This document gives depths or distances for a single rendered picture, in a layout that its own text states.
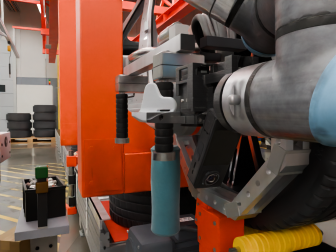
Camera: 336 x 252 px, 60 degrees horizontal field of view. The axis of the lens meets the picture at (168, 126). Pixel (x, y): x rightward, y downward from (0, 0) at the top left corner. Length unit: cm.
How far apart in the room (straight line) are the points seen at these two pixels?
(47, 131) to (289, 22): 898
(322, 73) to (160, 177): 68
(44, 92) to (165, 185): 1115
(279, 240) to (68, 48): 270
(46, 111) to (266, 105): 896
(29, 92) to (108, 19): 1084
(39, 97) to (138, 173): 1082
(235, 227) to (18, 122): 868
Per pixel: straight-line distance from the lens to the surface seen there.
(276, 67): 25
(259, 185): 65
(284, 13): 25
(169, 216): 88
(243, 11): 36
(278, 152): 60
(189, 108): 38
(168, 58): 54
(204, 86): 38
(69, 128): 305
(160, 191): 86
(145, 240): 106
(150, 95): 44
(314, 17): 24
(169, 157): 54
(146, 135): 119
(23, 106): 1196
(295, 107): 23
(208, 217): 84
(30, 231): 112
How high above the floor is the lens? 84
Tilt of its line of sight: 2 degrees down
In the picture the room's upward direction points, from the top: straight up
